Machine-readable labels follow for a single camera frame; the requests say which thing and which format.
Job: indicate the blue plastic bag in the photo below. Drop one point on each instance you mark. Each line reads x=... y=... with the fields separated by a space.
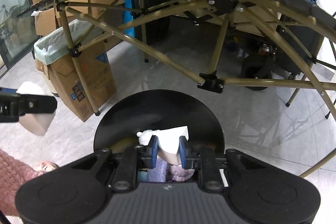
x=129 y=16

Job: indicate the black round trash bin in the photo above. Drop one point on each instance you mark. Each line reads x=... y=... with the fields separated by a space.
x=139 y=115

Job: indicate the olive folding table frame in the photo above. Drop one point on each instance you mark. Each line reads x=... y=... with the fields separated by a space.
x=229 y=47

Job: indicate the pink knitted sleeve forearm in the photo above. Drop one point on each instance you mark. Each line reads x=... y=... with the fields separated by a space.
x=15 y=173

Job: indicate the white foam wedge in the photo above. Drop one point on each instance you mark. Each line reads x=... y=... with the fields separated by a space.
x=168 y=141

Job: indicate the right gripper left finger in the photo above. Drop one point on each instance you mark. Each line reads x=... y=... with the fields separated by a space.
x=132 y=157

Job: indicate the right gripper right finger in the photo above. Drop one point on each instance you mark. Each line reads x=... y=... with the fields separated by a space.
x=206 y=163

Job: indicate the purple woven drawstring pouch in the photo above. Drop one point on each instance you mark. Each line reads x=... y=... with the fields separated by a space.
x=159 y=173

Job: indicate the lilac fluffy cloth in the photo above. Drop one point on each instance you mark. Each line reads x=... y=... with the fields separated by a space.
x=176 y=173

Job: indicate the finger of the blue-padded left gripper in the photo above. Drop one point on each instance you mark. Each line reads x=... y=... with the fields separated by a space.
x=15 y=105

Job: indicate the brown cardboard box with liner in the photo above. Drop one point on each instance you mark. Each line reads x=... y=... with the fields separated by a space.
x=52 y=58

